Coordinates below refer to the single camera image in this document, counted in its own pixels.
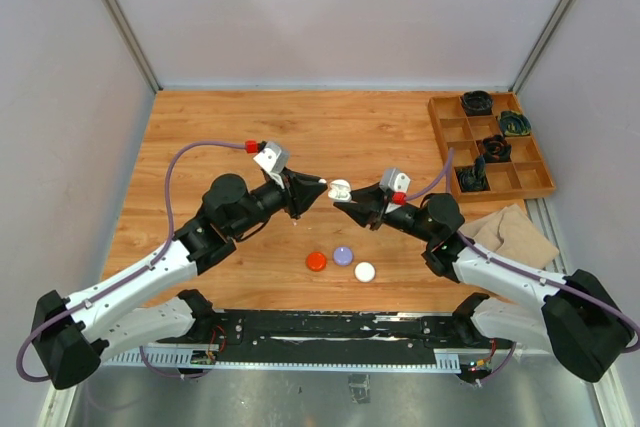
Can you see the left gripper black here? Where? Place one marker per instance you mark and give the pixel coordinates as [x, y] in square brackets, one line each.
[301, 191]

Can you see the black orange rolled sock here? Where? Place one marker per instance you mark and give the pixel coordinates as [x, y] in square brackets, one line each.
[495, 149]

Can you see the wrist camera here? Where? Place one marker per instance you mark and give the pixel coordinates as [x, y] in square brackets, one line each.
[395, 183]
[271, 157]

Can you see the beige cloth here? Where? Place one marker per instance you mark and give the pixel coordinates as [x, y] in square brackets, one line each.
[511, 234]

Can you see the dark green rolled sock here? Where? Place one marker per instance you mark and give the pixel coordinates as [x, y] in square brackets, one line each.
[514, 124]

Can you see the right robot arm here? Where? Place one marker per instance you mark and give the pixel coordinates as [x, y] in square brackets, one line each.
[570, 316]

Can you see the white earbud charging case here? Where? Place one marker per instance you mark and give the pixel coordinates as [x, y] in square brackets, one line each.
[365, 272]

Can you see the purple earbud charging case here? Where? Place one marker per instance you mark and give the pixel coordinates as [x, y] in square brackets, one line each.
[343, 256]

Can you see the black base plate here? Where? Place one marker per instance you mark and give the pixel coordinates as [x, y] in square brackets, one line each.
[327, 337]

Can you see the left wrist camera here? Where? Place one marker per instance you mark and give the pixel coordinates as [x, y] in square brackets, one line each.
[271, 157]

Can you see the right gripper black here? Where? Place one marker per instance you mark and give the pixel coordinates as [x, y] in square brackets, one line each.
[361, 212]

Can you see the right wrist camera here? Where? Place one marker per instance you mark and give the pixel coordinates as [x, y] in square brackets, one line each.
[395, 183]

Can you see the orange earbud charging case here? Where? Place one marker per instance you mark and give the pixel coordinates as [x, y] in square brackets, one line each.
[316, 261]

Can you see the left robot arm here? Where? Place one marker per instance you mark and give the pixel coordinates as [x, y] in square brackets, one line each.
[73, 335]

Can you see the wooden compartment tray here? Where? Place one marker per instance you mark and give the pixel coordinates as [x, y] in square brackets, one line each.
[525, 177]

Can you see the dark blue rolled sock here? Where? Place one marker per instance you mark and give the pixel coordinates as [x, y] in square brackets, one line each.
[473, 178]

